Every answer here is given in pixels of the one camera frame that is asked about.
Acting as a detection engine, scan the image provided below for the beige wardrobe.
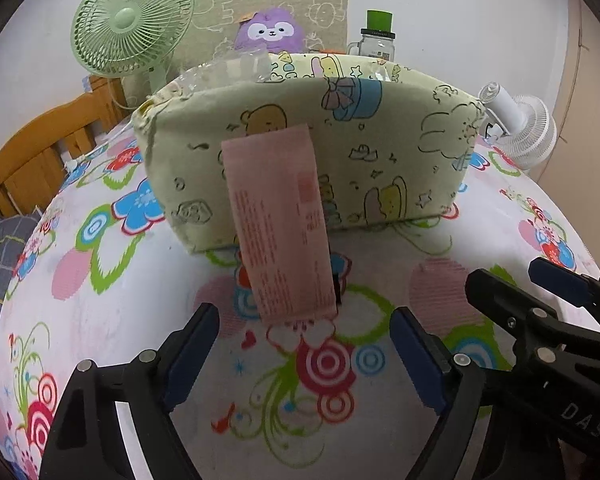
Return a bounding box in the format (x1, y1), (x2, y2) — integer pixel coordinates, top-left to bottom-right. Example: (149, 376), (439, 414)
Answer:
(535, 0), (600, 241)

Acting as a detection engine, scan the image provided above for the floral tablecloth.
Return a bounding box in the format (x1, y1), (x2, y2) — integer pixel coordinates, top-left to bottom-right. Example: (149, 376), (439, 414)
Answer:
(0, 125), (600, 480)

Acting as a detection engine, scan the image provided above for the purple plush toy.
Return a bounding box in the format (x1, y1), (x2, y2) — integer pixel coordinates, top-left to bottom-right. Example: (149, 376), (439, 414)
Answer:
(234, 4), (308, 53)

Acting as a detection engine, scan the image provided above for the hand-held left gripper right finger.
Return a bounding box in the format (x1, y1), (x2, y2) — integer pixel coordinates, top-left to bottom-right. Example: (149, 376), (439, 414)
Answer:
(389, 306), (487, 480)

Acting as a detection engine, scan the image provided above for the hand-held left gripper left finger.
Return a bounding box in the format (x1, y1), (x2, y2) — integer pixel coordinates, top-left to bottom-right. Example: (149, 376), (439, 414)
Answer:
(39, 302), (221, 480)

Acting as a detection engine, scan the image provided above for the white fan cable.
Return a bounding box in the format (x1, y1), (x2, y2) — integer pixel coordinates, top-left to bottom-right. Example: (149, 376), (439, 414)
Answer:
(65, 120), (141, 171)

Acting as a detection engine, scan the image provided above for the pink packet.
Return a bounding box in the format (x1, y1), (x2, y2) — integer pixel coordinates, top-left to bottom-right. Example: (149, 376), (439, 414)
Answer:
(221, 124), (338, 322)

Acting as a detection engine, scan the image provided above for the clear plastic bag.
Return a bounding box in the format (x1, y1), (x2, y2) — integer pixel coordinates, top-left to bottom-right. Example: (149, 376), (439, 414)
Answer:
(167, 54), (272, 98)

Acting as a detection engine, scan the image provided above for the beige cartoon print cushion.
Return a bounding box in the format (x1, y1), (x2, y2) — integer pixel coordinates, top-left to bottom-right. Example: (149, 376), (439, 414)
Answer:
(172, 0), (352, 68)

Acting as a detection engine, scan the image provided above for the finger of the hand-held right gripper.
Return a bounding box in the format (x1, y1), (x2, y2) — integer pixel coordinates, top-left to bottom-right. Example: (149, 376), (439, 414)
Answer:
(527, 257), (600, 333)
(464, 268), (600, 369)

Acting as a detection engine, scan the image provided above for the grey plaid bedding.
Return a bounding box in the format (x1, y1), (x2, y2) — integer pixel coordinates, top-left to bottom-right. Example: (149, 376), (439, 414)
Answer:
(0, 208), (43, 356)

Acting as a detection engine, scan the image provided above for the wooden headboard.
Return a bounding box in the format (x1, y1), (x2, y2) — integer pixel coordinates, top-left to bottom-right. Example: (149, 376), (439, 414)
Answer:
(0, 76), (131, 217)

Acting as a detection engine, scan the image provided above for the green desk fan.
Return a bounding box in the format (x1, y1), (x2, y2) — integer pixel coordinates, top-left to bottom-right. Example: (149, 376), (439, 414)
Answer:
(70, 0), (196, 108)

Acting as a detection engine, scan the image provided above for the white standing fan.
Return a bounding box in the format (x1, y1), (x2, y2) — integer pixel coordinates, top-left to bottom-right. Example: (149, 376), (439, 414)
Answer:
(477, 81), (557, 171)

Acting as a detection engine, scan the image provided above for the glass jar with green lid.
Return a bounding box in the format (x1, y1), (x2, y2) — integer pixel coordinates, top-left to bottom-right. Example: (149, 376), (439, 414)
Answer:
(357, 9), (397, 63)

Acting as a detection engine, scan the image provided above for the printed fabric storage box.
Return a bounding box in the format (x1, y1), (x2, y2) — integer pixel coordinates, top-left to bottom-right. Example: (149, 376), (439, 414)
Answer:
(132, 51), (488, 253)

